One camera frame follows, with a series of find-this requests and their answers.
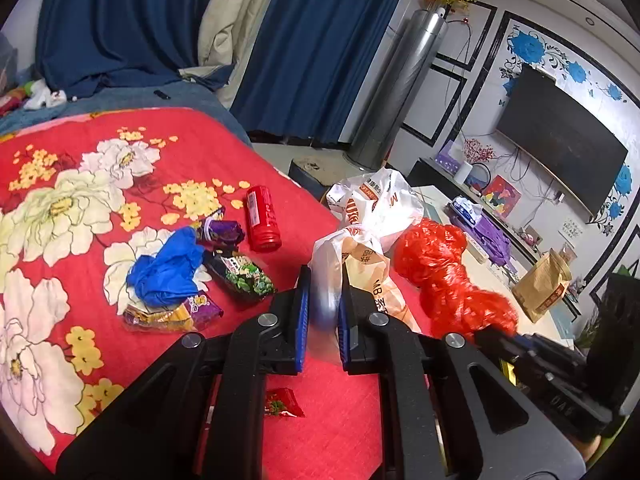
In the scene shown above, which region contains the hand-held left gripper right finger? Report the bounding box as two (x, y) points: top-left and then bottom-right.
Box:
(336, 280), (586, 480)

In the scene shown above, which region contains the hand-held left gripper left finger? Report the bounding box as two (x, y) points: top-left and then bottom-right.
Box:
(56, 264), (313, 480)

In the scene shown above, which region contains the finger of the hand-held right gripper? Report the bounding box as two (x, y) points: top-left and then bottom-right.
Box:
(472, 327), (543, 361)

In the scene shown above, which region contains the red plastic bag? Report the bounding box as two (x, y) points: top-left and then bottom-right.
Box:
(392, 217), (521, 341)

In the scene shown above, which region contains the red drink can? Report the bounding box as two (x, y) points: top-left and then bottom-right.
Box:
(244, 185), (282, 253)

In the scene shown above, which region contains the purple yellow snack wrapper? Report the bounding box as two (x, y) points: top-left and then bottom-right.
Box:
(121, 291), (224, 335)

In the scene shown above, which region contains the white plastic bag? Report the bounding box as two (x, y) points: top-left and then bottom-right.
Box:
(307, 166), (426, 361)

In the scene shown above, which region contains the green potted plant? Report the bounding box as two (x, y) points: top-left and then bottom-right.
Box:
(575, 305), (606, 351)

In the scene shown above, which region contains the brown paper bag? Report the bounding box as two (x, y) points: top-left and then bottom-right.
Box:
(511, 247), (573, 323)

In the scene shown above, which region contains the dark green snack packet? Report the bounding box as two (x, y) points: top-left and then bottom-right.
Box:
(202, 250), (277, 303)

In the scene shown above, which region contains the small red candy wrapper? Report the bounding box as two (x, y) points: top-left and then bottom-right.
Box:
(264, 387), (306, 420)

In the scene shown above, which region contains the red floral blanket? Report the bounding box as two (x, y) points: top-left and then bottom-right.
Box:
(0, 107), (436, 476)

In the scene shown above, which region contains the purple backpack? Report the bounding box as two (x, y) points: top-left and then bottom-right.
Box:
(472, 212), (518, 266)

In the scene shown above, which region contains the purple foil wrapper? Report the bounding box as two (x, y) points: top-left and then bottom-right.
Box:
(196, 207), (246, 250)

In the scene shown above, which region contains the blue white tissue pack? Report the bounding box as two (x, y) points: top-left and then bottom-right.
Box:
(450, 197), (483, 223)

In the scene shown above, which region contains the blue plastic bag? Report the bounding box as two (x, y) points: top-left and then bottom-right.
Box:
(126, 226), (213, 308)

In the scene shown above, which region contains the colourful portrait painting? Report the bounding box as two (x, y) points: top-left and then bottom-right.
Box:
(482, 175), (522, 218)

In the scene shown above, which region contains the marble pattern coffee table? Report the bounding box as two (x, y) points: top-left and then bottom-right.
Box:
(412, 185), (581, 336)

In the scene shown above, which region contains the dark television stand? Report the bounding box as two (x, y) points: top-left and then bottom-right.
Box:
(407, 157), (591, 311)

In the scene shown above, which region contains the purple tissue box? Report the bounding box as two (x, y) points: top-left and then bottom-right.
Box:
(435, 140), (468, 171)

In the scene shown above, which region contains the blue bed sheet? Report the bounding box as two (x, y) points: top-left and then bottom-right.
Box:
(0, 82), (253, 148)

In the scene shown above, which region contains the silver tower air conditioner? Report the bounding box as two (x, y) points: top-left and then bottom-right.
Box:
(347, 4), (451, 171)

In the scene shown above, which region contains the blue folded cloth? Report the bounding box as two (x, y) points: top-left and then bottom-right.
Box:
(179, 62), (236, 92)

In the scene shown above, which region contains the blue curtain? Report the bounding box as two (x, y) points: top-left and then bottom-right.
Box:
(35, 0), (236, 101)
(230, 0), (418, 143)

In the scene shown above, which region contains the beige curtain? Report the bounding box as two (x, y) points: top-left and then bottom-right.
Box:
(197, 0), (291, 68)

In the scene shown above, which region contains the white plush toy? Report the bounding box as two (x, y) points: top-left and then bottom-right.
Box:
(22, 79), (68, 111)

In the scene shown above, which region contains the red green plush toy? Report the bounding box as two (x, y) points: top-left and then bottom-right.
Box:
(0, 85), (36, 116)

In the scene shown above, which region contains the grey heart print sofa cover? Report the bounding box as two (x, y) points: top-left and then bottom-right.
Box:
(0, 35), (18, 91)

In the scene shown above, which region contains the white wall notice paper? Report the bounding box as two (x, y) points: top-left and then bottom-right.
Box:
(559, 217), (586, 241)

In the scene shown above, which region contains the round ring ornament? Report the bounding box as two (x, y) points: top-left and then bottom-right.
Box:
(467, 162), (493, 197)

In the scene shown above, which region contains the black wall television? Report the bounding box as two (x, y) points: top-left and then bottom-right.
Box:
(495, 64), (630, 218)

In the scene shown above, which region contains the blue flower wall decal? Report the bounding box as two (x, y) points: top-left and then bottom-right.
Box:
(500, 30), (636, 236)

